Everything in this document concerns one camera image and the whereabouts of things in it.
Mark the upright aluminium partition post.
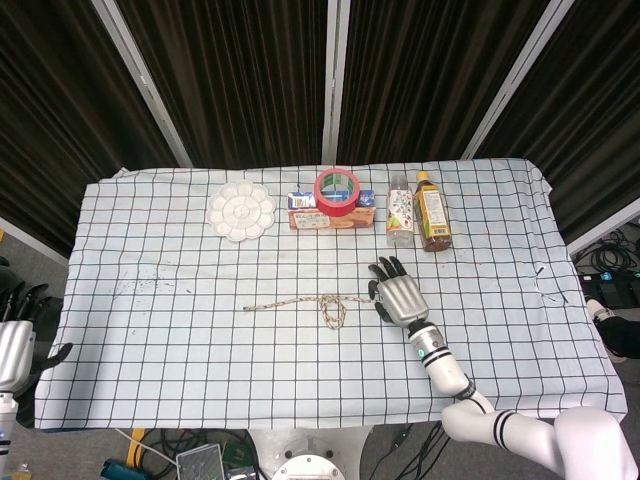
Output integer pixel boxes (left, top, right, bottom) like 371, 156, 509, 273
321, 0, 351, 165

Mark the beige braided rope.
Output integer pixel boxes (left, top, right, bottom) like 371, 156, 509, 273
243, 294, 376, 331

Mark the red tape roll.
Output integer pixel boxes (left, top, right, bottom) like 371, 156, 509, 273
313, 168, 362, 218

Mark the teal tool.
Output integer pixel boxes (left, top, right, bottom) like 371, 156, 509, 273
99, 458, 137, 480

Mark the slanted aluminium partition post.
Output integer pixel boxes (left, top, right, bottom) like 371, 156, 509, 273
92, 0, 194, 167
459, 0, 576, 160

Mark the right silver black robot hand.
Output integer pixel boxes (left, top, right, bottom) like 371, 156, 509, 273
368, 255, 431, 327

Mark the clear plastic water bottle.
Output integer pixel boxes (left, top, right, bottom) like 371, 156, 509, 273
385, 174, 416, 248

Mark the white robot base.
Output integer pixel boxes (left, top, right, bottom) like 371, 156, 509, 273
248, 425, 374, 480

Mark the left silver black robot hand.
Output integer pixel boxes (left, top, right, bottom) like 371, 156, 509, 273
0, 282, 74, 394

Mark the yellow floor cable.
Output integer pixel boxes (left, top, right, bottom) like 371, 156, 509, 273
128, 428, 146, 469

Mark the black trouser leg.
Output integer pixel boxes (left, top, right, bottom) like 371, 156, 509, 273
597, 308, 640, 364

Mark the orange snack box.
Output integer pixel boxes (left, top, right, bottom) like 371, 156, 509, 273
287, 205, 377, 232

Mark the white shoe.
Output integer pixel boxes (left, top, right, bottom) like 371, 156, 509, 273
585, 295, 619, 324

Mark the white flower paint palette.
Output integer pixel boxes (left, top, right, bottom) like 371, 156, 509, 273
207, 179, 278, 244

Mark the white black checkered tablecloth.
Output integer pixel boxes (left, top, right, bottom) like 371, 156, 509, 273
33, 157, 629, 431

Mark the silver tablet device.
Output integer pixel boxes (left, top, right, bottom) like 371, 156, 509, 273
175, 443, 226, 480

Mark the black floor cable bundle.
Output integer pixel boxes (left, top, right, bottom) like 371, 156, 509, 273
574, 227, 640, 281

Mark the black pleated curtain panel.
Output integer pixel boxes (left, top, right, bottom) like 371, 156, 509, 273
474, 0, 640, 246
0, 0, 181, 256
117, 0, 331, 169
337, 0, 551, 164

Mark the blue white carton box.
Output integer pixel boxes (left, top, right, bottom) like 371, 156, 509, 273
286, 187, 377, 210

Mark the yellow label tea bottle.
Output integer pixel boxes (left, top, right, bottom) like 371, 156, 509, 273
411, 170, 454, 253

